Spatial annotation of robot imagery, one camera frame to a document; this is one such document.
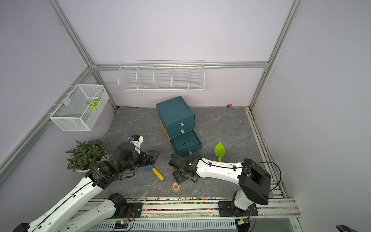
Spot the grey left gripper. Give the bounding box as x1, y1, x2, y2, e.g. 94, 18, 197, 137
120, 149, 160, 174

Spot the teal drawer cabinet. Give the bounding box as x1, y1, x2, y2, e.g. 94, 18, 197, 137
156, 96, 203, 157

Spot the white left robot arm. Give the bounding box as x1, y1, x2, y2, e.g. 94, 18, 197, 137
14, 141, 160, 232

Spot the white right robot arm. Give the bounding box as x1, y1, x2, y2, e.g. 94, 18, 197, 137
169, 154, 271, 210

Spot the orange tape roll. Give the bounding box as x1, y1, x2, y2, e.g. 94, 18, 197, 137
172, 182, 181, 192

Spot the blue toy rake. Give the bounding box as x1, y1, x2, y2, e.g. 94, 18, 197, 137
144, 165, 166, 182

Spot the green toy shovel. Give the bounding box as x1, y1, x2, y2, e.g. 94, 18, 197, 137
214, 142, 226, 162

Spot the green potted plant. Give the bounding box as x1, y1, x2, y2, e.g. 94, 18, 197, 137
66, 139, 109, 172

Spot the green toy in basket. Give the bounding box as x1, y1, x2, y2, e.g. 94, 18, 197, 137
87, 98, 103, 112

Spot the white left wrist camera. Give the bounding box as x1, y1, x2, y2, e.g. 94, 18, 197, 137
129, 134, 144, 154

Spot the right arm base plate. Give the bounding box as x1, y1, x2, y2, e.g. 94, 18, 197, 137
218, 201, 258, 218

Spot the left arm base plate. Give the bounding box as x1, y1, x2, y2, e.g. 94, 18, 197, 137
107, 193, 143, 218

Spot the white vented cable duct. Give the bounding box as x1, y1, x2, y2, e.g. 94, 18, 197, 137
88, 219, 237, 232

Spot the white wire wall shelf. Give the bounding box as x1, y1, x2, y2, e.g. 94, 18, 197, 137
117, 60, 205, 92

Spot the white wire basket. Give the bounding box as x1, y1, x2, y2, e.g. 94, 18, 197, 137
49, 84, 109, 131

